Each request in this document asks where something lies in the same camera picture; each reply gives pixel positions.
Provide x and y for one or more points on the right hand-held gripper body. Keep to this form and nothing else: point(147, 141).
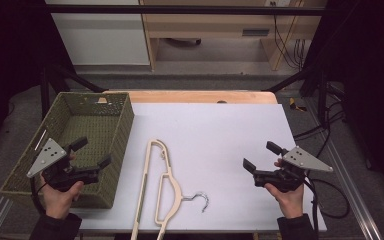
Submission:
point(303, 161)

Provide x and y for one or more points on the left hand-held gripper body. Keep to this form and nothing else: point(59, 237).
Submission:
point(46, 156)

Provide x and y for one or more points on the green woven basket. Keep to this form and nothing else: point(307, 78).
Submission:
point(90, 123)

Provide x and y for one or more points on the beige clothes hanger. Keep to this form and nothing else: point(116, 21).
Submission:
point(179, 196)

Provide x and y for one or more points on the person's right hand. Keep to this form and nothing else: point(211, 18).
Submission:
point(290, 203)

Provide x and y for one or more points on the person's left hand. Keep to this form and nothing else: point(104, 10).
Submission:
point(60, 203)

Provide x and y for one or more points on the white table mat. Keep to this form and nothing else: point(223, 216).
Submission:
point(220, 150)

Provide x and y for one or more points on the yellow black tool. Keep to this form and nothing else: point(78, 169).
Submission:
point(293, 105)

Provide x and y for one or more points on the black metal stand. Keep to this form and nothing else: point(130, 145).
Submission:
point(45, 93)
point(322, 96)

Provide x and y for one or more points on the white cabinet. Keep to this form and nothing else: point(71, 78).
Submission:
point(100, 36)

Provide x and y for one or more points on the black curtain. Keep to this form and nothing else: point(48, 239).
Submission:
point(370, 66)
point(10, 50)

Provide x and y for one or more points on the light wooden desk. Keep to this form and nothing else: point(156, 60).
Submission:
point(206, 25)

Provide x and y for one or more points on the black horizontal frame bar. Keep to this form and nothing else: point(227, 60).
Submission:
point(180, 10)

